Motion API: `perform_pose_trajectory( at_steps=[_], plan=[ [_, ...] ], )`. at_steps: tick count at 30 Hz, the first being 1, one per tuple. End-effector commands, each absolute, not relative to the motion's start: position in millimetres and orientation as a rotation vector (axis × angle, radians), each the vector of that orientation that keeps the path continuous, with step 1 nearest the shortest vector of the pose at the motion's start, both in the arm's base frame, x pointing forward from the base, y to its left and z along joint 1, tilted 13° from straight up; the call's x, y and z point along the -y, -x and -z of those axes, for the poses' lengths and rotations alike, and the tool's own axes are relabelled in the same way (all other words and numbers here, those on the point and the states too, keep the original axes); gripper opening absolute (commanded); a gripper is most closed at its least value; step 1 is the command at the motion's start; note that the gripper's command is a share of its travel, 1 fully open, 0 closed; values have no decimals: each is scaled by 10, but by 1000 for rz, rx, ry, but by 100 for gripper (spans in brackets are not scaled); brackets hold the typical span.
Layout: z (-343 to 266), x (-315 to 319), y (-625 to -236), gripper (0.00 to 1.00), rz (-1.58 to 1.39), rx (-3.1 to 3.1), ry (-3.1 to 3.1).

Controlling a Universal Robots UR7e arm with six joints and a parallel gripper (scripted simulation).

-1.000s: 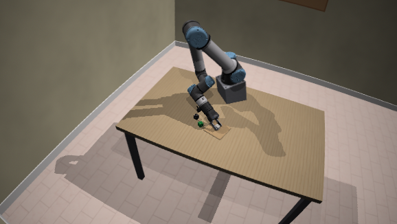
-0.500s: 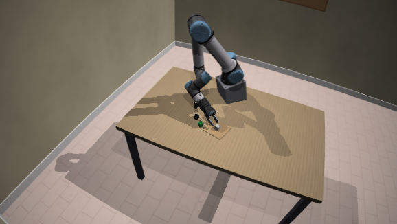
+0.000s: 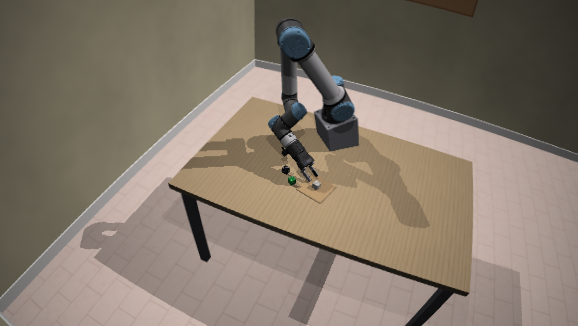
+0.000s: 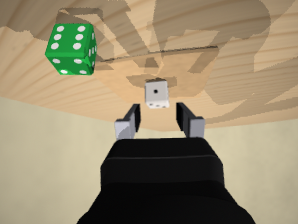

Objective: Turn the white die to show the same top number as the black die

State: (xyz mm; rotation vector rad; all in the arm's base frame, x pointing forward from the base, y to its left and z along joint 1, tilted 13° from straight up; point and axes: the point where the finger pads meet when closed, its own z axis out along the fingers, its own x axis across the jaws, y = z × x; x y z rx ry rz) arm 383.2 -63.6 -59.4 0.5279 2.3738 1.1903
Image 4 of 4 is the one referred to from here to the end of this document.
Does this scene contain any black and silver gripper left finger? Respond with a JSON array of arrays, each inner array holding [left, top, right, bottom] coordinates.
[[114, 103, 141, 140]]

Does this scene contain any white die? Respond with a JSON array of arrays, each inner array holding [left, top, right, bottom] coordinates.
[[145, 81, 169, 109]]

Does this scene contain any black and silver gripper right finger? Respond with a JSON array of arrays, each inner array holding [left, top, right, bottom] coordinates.
[[176, 102, 205, 138]]

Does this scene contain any tan square mat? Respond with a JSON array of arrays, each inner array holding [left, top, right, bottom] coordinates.
[[93, 48, 219, 103]]

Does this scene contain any green die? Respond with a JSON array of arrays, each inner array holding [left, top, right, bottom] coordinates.
[[44, 24, 97, 75]]

